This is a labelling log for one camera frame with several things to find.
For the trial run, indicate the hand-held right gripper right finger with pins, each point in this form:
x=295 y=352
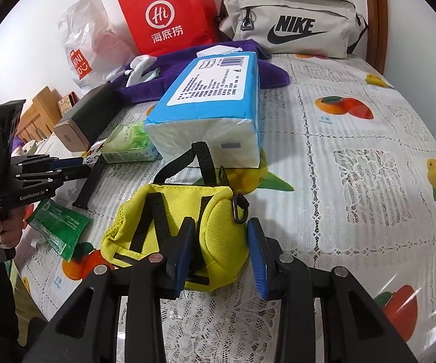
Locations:
x=257 y=261

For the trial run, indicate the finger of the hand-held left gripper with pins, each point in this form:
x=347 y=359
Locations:
x=68 y=163
x=74 y=176

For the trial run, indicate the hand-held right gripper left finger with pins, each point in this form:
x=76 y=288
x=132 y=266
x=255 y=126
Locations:
x=178 y=261

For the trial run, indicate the yellow pouch bag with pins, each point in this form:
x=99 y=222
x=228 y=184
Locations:
x=218 y=234

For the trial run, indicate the green wet wipes packet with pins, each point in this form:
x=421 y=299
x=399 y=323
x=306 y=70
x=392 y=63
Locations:
x=59 y=227

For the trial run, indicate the small green tissue pack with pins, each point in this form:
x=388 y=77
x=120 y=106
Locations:
x=127 y=143

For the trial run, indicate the white glove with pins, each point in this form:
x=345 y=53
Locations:
x=133 y=77
x=144 y=61

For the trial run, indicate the person's left hand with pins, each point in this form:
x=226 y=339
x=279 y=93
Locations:
x=10 y=234

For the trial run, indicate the polka dot pillow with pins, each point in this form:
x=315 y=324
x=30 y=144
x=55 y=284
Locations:
x=31 y=146

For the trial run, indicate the dark tea box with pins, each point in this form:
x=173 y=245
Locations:
x=85 y=113

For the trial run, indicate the illustrated book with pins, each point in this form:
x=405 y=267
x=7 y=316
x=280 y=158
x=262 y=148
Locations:
x=68 y=103

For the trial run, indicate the wooden headboard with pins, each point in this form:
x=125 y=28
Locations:
x=40 y=109

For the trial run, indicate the purple towel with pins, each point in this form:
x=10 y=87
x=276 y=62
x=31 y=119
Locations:
x=150 y=90

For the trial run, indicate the white plastic shopping bag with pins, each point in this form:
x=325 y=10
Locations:
x=89 y=37

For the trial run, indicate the fruit print tablecloth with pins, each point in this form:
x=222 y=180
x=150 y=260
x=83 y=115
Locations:
x=354 y=158

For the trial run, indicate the blue tissue pack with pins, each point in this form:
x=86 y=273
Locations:
x=210 y=102

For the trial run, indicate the red paper bag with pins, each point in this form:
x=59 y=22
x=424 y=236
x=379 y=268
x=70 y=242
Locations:
x=165 y=15

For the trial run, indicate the grey waist bag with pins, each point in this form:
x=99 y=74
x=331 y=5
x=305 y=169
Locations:
x=290 y=26

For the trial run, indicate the brown wooden door frame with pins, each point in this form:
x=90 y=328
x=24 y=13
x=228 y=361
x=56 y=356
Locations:
x=377 y=15

